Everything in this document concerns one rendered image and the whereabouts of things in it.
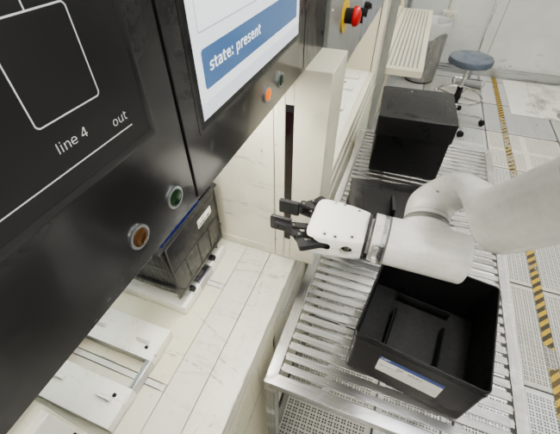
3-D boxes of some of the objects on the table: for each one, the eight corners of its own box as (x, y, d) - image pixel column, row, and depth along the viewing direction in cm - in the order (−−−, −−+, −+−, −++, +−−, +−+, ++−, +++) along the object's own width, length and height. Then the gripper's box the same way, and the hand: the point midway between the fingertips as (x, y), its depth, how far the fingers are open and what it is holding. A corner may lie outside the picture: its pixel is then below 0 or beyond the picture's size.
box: (437, 182, 138) (459, 127, 121) (366, 170, 144) (378, 115, 126) (434, 145, 158) (454, 93, 140) (372, 136, 164) (383, 84, 146)
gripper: (383, 191, 62) (289, 170, 66) (370, 258, 51) (257, 228, 55) (376, 220, 67) (289, 199, 71) (361, 287, 56) (258, 257, 60)
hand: (284, 214), depth 63 cm, fingers open, 4 cm apart
